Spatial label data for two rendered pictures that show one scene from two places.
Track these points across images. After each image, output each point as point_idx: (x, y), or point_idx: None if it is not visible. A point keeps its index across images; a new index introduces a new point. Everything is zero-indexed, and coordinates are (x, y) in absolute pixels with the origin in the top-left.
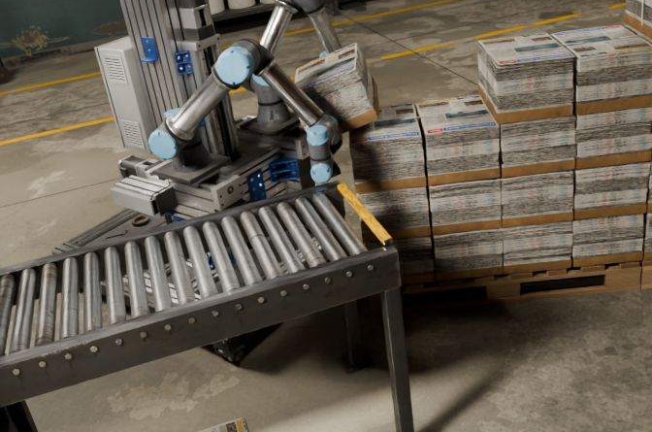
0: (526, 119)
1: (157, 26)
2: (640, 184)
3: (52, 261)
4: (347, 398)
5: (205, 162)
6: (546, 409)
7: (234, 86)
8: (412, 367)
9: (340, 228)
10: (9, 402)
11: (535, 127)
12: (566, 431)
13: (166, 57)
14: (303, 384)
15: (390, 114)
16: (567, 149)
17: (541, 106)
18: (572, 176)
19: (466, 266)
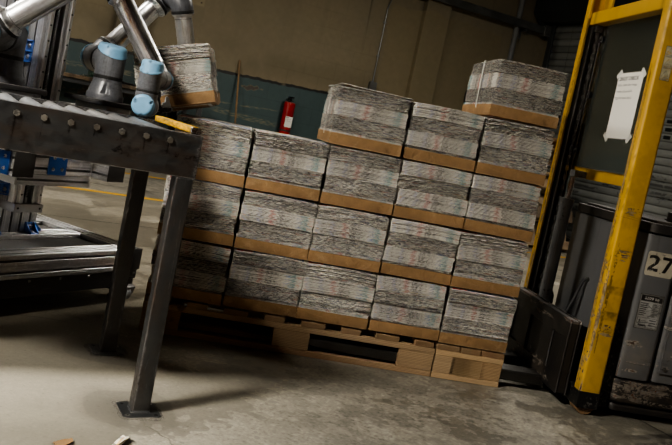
0: (356, 147)
1: None
2: (449, 253)
3: None
4: (83, 368)
5: (18, 80)
6: (306, 418)
7: None
8: (169, 366)
9: (148, 124)
10: None
11: (362, 158)
12: (322, 434)
13: None
14: (34, 350)
15: (226, 122)
16: (387, 192)
17: (373, 138)
18: (387, 222)
19: (259, 296)
